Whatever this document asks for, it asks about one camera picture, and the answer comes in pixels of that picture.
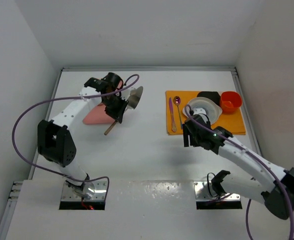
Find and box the purple iridescent spoon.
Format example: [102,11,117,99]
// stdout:
[174,96,183,129]

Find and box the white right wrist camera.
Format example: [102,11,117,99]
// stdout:
[192,107,208,117]

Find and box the metal base plate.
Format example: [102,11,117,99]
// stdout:
[194,181,241,204]
[61,181,107,202]

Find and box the orange placemat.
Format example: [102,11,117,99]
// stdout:
[165,90,246,135]

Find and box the pink cutting board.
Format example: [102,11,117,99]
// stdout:
[82,103,114,125]

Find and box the white foam front panel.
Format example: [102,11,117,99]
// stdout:
[6,179,290,240]

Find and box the black coaster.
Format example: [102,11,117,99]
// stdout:
[197,91,221,106]

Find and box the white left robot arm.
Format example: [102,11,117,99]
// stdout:
[37,72,134,200]

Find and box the metal cake server wooden handle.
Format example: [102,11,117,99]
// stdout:
[102,86,143,136]

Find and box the orange cup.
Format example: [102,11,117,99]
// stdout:
[220,91,243,114]

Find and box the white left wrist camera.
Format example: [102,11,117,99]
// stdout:
[120,87,132,101]

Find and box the purple iridescent knife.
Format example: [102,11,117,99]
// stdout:
[169,98,177,133]

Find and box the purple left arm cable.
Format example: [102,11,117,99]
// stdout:
[11,74,140,201]

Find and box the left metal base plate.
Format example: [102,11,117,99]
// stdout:
[61,181,107,202]

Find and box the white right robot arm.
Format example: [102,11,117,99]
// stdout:
[183,114,294,220]

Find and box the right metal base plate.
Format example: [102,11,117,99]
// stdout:
[194,181,241,204]

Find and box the black short cable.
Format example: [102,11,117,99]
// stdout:
[206,172,219,199]

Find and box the clear glass plate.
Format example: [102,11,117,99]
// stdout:
[188,97,222,125]

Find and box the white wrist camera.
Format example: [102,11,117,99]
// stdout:
[120,87,132,101]
[192,107,208,117]

